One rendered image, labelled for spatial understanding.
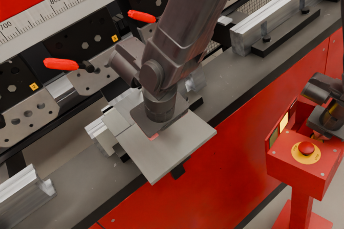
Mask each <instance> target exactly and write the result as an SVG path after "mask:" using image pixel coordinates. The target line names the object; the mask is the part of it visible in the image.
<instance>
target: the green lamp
mask: <svg viewBox="0 0 344 229"><path fill-rule="evenodd" d="M277 137H278V133H277V129H276V130H275V132H274V133H273V134H272V136H271V137H270V148H271V146H272V145H273V143H274V142H275V140H276V139H277Z"/></svg>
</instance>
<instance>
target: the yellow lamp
mask: <svg viewBox="0 0 344 229"><path fill-rule="evenodd" d="M287 123H288V113H287V114H286V115H285V117H284V118H283V120H282V121H281V122H280V133H281V131H282V130H283V128H284V127H285V126H286V124H287Z"/></svg>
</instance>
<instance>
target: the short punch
mask: <svg viewBox="0 0 344 229"><path fill-rule="evenodd" d="M138 88H139V87H138ZM136 89H137V88H131V87H130V86H129V85H128V84H127V83H126V82H125V81H124V80H123V79H122V78H121V77H118V78H117V79H115V80H114V81H112V82H110V83H109V84H107V85H106V86H104V87H103V88H101V89H100V91H101V93H102V95H103V96H104V98H105V99H106V101H107V102H108V104H109V105H110V107H111V106H112V105H114V104H115V103H117V102H118V101H120V100H121V99H123V98H124V97H126V96H127V95H129V94H130V93H132V92H133V91H135V90H136Z"/></svg>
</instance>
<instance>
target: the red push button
mask: <svg viewBox="0 0 344 229"><path fill-rule="evenodd" d="M298 149H299V151H300V152H301V153H302V155H304V156H308V155H310V154H312V153H313V152H314V150H315V148H314V145H313V144H312V143H310V142H301V143H300V144H299V146H298Z"/></svg>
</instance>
